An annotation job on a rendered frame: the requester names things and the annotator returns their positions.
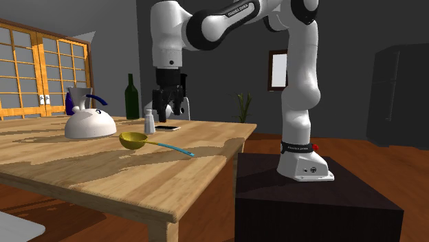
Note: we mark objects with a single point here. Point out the green potted plant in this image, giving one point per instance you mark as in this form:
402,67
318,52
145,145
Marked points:
243,107

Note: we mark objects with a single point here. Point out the wooden table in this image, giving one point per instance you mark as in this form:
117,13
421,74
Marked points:
100,167

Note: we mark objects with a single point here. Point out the blue vase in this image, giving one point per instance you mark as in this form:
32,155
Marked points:
69,105

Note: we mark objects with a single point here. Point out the white salt shaker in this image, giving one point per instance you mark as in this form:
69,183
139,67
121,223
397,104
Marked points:
149,124

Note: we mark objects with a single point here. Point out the grey cone-shaped cup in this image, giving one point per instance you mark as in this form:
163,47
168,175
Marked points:
81,95

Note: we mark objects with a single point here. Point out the dark green bottle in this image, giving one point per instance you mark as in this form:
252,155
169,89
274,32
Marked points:
131,100

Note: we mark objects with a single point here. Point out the white rounded slab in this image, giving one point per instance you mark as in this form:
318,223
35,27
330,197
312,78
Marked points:
16,229

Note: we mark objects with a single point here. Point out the dark robot stand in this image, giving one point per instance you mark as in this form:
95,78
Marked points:
301,207

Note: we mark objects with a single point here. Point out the brown framed wall picture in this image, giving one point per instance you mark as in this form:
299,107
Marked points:
278,70

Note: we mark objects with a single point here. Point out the wooden sliding door with panes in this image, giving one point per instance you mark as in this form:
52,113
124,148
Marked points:
30,70

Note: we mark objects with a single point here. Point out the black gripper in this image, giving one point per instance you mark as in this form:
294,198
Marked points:
168,77

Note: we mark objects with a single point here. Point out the dark tall cabinet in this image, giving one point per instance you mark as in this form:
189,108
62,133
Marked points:
402,97

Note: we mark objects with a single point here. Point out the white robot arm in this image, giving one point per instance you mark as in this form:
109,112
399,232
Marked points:
300,83

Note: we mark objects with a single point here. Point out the white flat phone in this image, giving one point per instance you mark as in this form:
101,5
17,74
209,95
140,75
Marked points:
167,127

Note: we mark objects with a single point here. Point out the white and black kitchen appliance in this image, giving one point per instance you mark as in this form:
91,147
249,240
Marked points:
186,109

